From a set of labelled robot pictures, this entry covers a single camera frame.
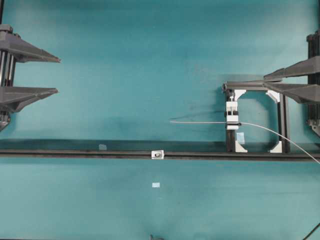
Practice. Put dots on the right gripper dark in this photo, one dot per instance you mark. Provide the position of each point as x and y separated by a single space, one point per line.
302 93

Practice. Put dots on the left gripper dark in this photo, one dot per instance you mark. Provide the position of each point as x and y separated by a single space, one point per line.
12 98

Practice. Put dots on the silver metal fitting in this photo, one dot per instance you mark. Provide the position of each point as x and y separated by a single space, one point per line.
157 154

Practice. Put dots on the white tape square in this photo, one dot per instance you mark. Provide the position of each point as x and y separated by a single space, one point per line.
155 185

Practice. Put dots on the white corner bracket upper right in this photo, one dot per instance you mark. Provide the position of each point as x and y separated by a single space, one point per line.
275 96

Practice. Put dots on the white corner bracket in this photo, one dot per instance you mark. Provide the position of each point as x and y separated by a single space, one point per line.
275 96
239 148
277 148

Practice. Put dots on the white corner bracket lower right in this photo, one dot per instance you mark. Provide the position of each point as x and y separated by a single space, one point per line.
277 148

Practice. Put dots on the black aluminium frame stand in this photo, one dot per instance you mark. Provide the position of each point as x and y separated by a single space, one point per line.
234 90

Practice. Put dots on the long black aluminium rail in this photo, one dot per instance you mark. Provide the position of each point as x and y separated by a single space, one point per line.
168 155

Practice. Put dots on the white wire clamp holder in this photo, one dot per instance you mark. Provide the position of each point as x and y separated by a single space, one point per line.
232 115

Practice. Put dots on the white corner bracket lower left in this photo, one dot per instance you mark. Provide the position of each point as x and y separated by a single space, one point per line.
239 148

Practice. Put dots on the clear tape piece on rail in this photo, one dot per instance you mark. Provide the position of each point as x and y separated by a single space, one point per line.
102 147

